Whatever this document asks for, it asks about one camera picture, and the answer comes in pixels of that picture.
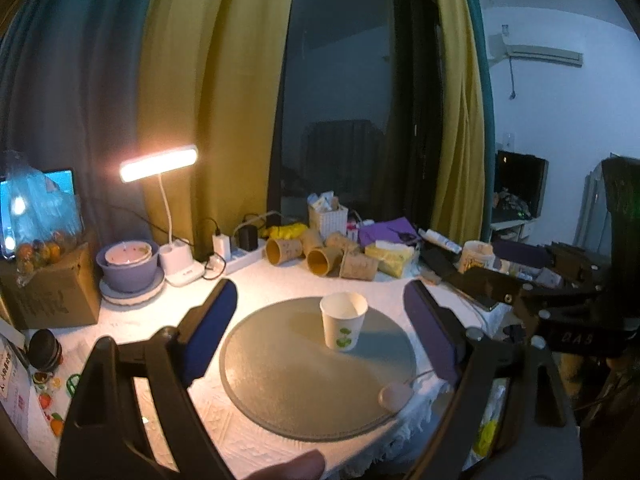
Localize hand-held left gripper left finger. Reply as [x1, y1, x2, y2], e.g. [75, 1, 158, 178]
[56, 279, 241, 480]

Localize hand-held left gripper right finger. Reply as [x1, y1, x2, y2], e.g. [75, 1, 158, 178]
[402, 280, 583, 480]

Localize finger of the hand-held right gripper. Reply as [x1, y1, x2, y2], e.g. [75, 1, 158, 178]
[542, 242, 608, 286]
[424, 249, 538, 313]

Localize white paper cup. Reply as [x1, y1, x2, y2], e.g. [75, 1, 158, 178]
[319, 291, 369, 353]

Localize person's left hand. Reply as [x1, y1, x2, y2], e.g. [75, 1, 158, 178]
[234, 449, 326, 480]

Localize white tube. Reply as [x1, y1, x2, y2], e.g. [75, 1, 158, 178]
[419, 228, 463, 254]

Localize white television cabinet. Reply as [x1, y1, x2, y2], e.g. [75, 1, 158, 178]
[490, 210, 538, 246]

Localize pale purple plate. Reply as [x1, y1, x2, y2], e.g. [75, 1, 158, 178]
[98, 266, 166, 306]

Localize pink round device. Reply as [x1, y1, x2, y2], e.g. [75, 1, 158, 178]
[378, 381, 415, 411]

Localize white power strip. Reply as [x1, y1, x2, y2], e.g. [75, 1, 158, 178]
[202, 240, 281, 281]

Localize yellow tissue pack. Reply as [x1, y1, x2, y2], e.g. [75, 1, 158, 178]
[364, 241, 420, 279]

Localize purple bowl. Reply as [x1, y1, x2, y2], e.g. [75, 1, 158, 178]
[96, 241, 162, 294]

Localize black television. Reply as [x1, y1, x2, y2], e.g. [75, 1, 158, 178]
[495, 150, 549, 218]

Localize grey round placemat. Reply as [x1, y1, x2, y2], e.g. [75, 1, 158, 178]
[219, 296, 418, 442]

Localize purple cloth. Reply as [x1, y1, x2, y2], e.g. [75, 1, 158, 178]
[357, 217, 421, 248]

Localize pink bowl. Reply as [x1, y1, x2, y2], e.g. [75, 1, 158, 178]
[104, 241, 153, 266]

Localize yellow printed packet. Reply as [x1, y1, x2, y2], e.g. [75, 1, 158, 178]
[472, 380, 511, 458]

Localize yellow toy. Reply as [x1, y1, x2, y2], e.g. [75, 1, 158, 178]
[263, 222, 308, 241]

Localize white woven basket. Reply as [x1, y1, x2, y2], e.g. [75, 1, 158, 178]
[307, 192, 349, 241]

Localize yellow curtain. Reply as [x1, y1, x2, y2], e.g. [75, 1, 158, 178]
[425, 0, 486, 241]
[137, 0, 301, 261]

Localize cardboard box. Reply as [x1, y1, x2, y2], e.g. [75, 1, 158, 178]
[0, 242, 103, 331]

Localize black round jar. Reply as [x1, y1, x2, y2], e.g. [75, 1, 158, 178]
[27, 329, 64, 372]

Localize fruit sticker sheet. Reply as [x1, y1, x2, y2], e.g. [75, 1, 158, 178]
[27, 367, 81, 436]

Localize white desk lamp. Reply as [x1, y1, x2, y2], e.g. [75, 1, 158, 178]
[119, 144, 207, 288]

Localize plastic bag of fruit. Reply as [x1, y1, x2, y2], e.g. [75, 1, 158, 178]
[0, 150, 86, 288]

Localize white printed box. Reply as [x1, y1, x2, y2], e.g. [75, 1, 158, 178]
[0, 332, 33, 423]

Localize teal curtain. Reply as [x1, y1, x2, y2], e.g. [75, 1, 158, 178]
[0, 0, 166, 241]
[462, 0, 497, 241]

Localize white air conditioner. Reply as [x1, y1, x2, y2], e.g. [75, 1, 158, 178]
[487, 32, 585, 68]

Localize dark glass window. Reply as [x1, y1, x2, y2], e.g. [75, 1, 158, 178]
[267, 0, 446, 233]

